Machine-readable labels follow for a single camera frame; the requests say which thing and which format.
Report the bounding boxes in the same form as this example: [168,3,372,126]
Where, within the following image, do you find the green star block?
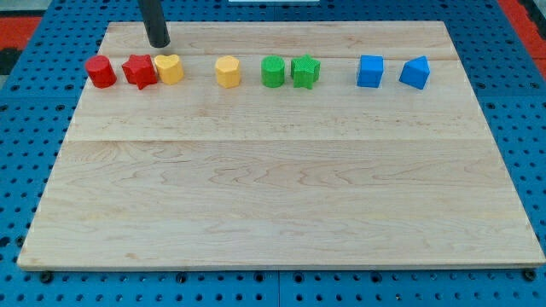
[290,55,321,90]

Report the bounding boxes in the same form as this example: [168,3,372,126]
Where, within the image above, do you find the red star block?
[122,55,158,90]

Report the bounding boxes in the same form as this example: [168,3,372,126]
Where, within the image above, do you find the light wooden board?
[18,21,545,271]

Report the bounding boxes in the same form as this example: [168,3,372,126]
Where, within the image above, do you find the green cylinder block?
[261,55,285,88]

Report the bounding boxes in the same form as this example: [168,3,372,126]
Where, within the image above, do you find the yellow pentagon block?
[215,55,241,89]

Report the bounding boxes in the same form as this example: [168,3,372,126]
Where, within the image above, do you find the yellow heart block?
[154,55,184,85]

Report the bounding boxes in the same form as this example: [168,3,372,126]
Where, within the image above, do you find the blue cube block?
[357,55,384,88]

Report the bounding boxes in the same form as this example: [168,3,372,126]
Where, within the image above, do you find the black cylindrical pointer rod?
[137,0,171,48]

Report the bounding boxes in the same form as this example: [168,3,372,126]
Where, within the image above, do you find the red cylinder block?
[84,55,117,89]

